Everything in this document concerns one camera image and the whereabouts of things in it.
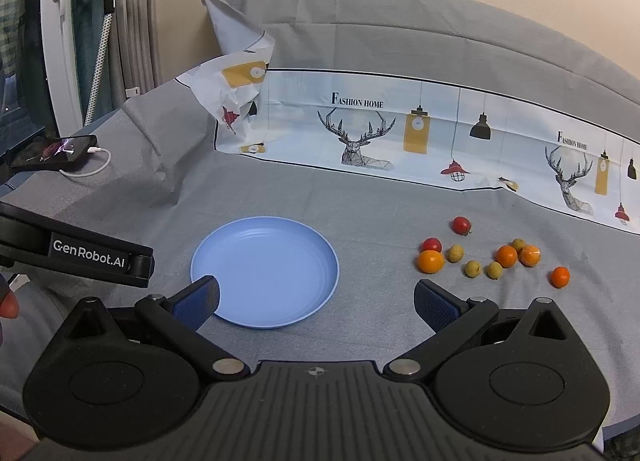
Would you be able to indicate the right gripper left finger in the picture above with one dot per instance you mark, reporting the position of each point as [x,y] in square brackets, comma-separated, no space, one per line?
[173,323]

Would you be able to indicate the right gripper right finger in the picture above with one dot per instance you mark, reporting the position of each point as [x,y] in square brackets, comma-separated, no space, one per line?
[457,324]

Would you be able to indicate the yellow-green small fruit two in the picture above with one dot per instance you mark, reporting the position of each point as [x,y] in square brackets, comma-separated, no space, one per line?
[473,269]

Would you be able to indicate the large orange tangerine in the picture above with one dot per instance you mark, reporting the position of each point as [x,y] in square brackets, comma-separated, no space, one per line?
[430,261]

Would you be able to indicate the yellow-green small fruit three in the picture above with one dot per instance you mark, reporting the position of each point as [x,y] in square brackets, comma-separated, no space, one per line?
[494,270]

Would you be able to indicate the yellow-green small fruit one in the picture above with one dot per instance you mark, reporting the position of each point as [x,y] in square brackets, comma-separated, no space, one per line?
[455,253]

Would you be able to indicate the red cherry tomato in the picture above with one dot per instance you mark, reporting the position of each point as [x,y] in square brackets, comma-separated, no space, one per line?
[461,225]
[431,244]

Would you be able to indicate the yellow-green small fruit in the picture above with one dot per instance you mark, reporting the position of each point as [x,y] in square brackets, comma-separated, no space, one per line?
[518,244]

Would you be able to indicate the person's left hand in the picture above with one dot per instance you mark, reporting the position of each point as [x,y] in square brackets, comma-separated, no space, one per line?
[9,307]

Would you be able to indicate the black smartphone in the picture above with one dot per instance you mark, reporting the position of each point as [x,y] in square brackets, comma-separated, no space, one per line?
[54,154]

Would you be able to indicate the blue plastic plate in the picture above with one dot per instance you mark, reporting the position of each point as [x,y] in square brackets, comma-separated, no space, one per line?
[272,272]

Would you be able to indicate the grey curtain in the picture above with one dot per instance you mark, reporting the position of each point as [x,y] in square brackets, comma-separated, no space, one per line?
[133,59]

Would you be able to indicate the deer print white cloth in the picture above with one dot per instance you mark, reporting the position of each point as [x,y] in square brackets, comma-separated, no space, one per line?
[410,129]

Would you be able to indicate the white door frame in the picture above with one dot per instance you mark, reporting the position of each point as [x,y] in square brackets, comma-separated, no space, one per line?
[60,62]

